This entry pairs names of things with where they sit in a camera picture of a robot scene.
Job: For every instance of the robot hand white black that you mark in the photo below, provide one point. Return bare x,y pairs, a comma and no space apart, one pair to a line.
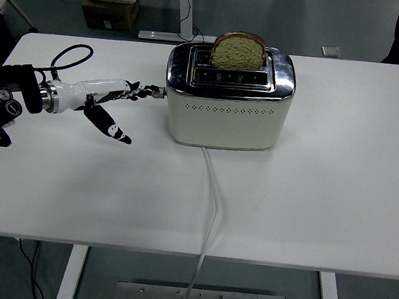
85,89

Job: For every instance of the grey toaster lever knob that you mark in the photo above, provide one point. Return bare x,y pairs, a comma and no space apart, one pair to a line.
161,93

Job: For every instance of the cream chrome toaster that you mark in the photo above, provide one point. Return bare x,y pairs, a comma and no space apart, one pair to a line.
223,127

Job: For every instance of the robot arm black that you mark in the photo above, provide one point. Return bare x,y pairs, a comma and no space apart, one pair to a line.
25,83

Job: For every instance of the brown cardboard box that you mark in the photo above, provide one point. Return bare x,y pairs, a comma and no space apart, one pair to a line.
108,13

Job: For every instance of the white desk leg with foot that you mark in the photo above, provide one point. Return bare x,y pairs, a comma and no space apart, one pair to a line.
185,6

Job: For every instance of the brown bread slice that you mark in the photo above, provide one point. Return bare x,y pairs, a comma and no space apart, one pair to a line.
236,56

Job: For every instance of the grey floor socket plate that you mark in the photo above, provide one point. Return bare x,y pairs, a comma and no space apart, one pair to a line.
331,51

